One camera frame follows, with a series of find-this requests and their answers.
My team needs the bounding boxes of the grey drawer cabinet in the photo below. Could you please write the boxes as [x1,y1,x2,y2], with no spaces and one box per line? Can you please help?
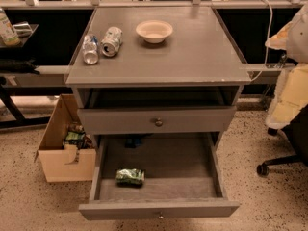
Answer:
[64,5,252,152]

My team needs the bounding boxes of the white cable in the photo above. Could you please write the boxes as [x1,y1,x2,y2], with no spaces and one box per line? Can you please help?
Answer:
[250,0,274,82]

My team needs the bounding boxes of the open grey middle drawer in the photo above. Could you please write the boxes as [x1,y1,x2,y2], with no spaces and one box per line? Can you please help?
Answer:
[79,133,240,220]

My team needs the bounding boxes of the silver foil packet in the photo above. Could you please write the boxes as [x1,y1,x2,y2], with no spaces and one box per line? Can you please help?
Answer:
[13,22,33,38]

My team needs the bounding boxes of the brass top drawer knob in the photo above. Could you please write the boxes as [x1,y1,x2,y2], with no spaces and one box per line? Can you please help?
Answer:
[155,118,163,127]

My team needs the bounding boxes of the white green soda can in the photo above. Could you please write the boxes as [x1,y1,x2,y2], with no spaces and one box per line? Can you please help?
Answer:
[101,27,122,57]

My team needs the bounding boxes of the black office chair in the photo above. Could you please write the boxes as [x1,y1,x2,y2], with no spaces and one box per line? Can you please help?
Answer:
[256,104,308,177]

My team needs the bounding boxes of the silver blue soda can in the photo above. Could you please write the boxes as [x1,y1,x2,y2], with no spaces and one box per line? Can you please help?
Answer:
[82,34,99,64]

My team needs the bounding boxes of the crushed green can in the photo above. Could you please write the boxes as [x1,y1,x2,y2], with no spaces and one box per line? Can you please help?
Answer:
[115,168,145,186]

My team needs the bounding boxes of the cardboard box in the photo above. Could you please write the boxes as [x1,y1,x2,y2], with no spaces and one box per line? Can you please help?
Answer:
[37,94,96,182]

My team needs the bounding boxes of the closed grey top drawer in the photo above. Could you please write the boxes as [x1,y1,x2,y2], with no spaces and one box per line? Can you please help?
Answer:
[77,107,236,135]

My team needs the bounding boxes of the green label bottle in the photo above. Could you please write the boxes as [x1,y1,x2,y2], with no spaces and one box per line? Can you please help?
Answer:
[0,8,20,46]

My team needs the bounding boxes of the snack packets in box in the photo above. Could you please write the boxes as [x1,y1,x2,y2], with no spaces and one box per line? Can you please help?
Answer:
[63,123,92,149]

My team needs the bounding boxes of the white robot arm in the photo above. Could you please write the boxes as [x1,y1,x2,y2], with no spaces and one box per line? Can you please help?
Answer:
[265,4,308,129]

